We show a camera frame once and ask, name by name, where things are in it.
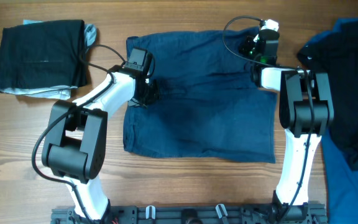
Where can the folded light grey garment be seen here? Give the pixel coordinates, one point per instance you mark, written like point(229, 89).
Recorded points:
point(89, 34)

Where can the folded black garment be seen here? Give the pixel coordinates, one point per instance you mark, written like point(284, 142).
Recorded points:
point(40, 54)

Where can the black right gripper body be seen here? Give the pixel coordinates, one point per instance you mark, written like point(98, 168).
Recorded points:
point(247, 47)

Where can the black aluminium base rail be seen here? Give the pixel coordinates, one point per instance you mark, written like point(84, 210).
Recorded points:
point(245, 214)

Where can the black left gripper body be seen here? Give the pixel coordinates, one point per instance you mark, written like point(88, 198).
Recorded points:
point(150, 93)

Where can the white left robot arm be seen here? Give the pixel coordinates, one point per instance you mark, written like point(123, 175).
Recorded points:
point(74, 142)

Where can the dark blue shorts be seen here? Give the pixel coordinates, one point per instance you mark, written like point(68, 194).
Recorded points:
point(208, 105)

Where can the black crumpled garment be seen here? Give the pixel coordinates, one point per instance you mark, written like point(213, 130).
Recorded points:
point(336, 53)

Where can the bright blue garment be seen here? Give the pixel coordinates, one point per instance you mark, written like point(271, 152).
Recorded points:
point(342, 184)

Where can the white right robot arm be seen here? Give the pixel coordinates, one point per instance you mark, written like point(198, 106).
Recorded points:
point(305, 112)

